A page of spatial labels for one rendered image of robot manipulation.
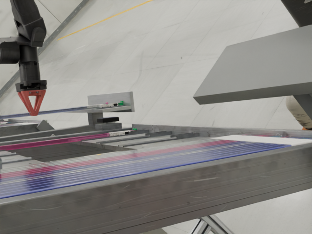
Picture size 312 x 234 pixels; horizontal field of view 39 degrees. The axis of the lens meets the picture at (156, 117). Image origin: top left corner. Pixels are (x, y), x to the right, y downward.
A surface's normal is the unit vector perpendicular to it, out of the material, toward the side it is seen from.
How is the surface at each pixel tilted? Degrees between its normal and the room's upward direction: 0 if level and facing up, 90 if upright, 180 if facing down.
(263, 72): 0
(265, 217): 0
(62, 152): 90
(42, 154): 90
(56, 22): 90
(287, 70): 0
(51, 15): 90
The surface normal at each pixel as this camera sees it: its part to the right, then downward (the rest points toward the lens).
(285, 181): 0.52, 0.00
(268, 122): -0.64, -0.65
